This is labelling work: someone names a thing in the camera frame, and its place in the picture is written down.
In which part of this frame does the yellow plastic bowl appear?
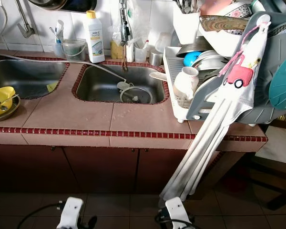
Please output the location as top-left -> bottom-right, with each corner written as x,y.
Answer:
0,86 -> 16,117

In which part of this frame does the patterned steel spoon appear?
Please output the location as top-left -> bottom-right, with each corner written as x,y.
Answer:
0,95 -> 20,112

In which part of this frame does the stainless steel sink basin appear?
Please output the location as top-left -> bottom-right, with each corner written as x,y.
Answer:
0,58 -> 70,101
75,64 -> 167,105

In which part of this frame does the yellow green dish sponge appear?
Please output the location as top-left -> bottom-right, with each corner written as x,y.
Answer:
46,82 -> 59,94

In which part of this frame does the clear plastic bucket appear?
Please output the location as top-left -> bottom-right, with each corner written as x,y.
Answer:
63,39 -> 87,62

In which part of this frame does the blue white toothbrush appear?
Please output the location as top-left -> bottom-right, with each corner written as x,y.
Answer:
51,20 -> 66,42

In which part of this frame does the dark wooden cabinet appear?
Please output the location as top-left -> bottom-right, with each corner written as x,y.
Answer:
0,143 -> 239,196

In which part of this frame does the white detergent bottle yellow cap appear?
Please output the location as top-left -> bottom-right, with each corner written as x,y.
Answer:
85,10 -> 106,64

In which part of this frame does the dark hanging frying pan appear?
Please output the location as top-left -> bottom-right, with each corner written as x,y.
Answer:
28,0 -> 98,14

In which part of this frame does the yellow sponge block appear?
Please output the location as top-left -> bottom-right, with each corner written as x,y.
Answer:
111,41 -> 124,61

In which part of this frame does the white plastic cup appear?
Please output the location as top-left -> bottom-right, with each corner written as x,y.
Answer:
133,41 -> 150,63

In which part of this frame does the chrome sink faucet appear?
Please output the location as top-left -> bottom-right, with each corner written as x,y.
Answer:
118,0 -> 135,43

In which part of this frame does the small steel cup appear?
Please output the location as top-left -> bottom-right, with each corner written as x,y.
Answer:
149,49 -> 165,66

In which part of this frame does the white dish rack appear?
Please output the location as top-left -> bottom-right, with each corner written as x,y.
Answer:
163,45 -> 244,124

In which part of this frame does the white ceramic jug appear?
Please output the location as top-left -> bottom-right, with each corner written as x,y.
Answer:
174,66 -> 201,109

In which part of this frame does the blue bowl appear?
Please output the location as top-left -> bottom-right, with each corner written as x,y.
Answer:
183,51 -> 203,67

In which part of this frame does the white cutlery holder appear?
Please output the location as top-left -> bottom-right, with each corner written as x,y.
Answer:
173,2 -> 203,46

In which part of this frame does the grey dish drainer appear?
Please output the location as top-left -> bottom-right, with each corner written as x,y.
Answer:
191,10 -> 286,125

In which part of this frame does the steel mixing bowl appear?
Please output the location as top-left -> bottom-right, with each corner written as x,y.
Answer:
176,42 -> 217,58

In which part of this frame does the brown patterned plate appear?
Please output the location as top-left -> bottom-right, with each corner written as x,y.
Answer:
200,15 -> 248,35

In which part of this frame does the white apron pink car print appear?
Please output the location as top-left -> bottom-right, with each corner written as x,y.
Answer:
160,19 -> 273,203

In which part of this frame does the teal round lid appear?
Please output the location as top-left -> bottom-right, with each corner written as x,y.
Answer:
268,64 -> 286,111

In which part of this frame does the chrome wall tap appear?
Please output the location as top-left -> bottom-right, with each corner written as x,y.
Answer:
14,0 -> 36,39

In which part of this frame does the white hose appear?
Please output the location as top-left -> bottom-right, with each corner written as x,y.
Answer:
0,52 -> 125,82

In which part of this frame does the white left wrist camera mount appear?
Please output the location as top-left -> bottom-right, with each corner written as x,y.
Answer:
57,198 -> 84,229

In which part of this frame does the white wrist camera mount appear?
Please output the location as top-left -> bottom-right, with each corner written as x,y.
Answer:
163,197 -> 192,229
57,198 -> 84,229

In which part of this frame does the brown twisted rope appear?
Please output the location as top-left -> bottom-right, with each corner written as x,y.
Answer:
121,44 -> 128,73

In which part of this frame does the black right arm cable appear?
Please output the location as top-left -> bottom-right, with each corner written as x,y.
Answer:
155,210 -> 194,229

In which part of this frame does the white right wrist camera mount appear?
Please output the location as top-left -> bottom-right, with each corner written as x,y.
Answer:
163,197 -> 192,229

